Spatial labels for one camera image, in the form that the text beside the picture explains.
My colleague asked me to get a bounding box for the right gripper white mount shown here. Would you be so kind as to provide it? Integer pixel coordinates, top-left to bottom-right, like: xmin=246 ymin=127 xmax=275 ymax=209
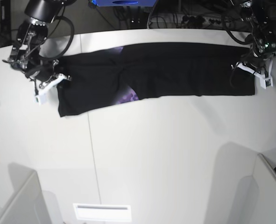
xmin=25 ymin=59 xmax=72 ymax=105

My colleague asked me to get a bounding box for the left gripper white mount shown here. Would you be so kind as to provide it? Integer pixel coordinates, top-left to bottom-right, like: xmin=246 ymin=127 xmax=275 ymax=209
xmin=231 ymin=50 xmax=274 ymax=89

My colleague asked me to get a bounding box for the black T-shirt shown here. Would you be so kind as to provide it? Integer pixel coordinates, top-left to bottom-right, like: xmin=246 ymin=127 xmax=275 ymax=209
xmin=56 ymin=42 xmax=255 ymax=117

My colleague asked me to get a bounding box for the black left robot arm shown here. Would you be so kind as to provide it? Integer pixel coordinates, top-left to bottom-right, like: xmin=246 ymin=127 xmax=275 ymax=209
xmin=221 ymin=0 xmax=276 ymax=89

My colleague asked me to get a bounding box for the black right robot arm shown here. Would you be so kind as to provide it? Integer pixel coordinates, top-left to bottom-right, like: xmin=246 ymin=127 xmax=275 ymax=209
xmin=5 ymin=0 xmax=75 ymax=105

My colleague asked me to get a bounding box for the grey power strip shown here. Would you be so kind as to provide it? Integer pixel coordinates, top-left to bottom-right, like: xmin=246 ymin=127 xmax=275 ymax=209
xmin=149 ymin=14 xmax=223 ymax=29

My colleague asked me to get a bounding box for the grey left partition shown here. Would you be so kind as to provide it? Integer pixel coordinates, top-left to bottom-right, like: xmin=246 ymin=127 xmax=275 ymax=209
xmin=0 ymin=163 xmax=52 ymax=224

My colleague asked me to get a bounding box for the grey partition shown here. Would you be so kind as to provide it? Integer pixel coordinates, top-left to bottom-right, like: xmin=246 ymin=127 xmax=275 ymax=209
xmin=0 ymin=163 xmax=52 ymax=224
xmin=233 ymin=154 xmax=276 ymax=224

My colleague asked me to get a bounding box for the blue box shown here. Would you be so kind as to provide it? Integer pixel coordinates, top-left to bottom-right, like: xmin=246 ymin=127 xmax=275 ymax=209
xmin=90 ymin=0 xmax=156 ymax=7

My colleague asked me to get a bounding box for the grey right partition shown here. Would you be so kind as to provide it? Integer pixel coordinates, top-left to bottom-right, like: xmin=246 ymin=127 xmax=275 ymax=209
xmin=233 ymin=154 xmax=276 ymax=224

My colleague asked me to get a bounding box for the white paper label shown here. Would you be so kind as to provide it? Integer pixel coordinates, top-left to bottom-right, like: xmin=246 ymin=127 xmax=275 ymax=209
xmin=73 ymin=203 xmax=132 ymax=222

